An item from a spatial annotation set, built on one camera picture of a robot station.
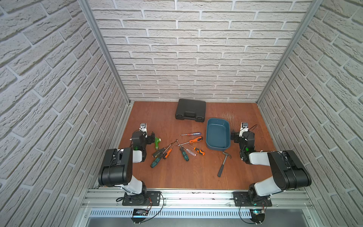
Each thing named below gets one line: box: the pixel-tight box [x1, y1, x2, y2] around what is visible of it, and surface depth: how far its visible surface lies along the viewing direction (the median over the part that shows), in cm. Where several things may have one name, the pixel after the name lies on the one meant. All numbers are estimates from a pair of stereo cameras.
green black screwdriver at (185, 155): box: [176, 139, 190, 162], surface depth 89 cm
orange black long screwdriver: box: [177, 136, 204, 147], surface depth 97 cm
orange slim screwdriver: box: [162, 140, 177, 160], surface depth 91 cm
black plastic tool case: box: [175, 98, 207, 123], surface depth 109 cm
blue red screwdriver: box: [178, 132, 202, 136], surface depth 102 cm
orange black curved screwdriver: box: [187, 143, 206, 156], surface depth 91 cm
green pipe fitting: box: [154, 137, 162, 150], surface depth 96 cm
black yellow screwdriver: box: [151, 143, 173, 158], surface depth 91 cm
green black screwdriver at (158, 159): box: [150, 143, 172, 168], surface depth 87 cm
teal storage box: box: [206, 117, 231, 152], surface depth 102 cm
